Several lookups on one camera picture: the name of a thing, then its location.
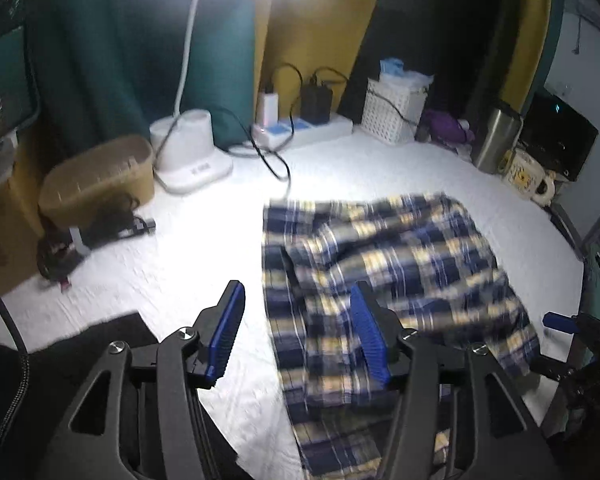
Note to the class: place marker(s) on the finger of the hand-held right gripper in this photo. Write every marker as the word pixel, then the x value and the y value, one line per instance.
pixel 557 322
pixel 552 367

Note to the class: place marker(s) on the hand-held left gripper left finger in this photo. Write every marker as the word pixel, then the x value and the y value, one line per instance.
pixel 225 330

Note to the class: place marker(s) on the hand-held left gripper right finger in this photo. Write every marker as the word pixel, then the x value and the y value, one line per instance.
pixel 370 335

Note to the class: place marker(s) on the blue yellow plaid pants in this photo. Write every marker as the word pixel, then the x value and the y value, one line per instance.
pixel 420 270

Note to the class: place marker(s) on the black cloth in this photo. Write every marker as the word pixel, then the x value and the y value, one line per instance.
pixel 80 360

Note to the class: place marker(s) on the cream printed mug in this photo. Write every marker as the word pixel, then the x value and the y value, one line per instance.
pixel 522 175

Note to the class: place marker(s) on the white desk lamp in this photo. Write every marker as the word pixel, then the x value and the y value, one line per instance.
pixel 190 160

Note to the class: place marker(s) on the white power strip with chargers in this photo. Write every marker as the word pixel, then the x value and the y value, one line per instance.
pixel 265 152

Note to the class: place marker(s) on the black box device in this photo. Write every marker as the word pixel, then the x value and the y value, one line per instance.
pixel 560 137

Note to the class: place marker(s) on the steel tumbler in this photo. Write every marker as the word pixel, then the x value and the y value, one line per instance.
pixel 495 140

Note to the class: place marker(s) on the tan plastic basket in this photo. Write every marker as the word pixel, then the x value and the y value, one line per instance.
pixel 100 175

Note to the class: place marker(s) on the purple cloth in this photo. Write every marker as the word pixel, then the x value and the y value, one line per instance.
pixel 447 127

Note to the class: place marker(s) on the white woven basket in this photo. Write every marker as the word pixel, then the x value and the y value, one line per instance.
pixel 392 112

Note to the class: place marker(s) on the white charger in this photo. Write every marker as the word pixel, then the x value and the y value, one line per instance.
pixel 270 110

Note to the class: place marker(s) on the black charger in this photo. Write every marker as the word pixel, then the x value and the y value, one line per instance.
pixel 316 102

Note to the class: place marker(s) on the blue white packets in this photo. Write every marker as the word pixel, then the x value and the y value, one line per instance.
pixel 402 72

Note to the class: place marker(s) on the teal curtain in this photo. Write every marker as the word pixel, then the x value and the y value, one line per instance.
pixel 130 45

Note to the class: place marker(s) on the yellow curtain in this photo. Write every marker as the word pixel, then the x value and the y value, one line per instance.
pixel 320 25

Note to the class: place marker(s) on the computer monitor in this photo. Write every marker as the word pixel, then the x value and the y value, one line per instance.
pixel 15 75

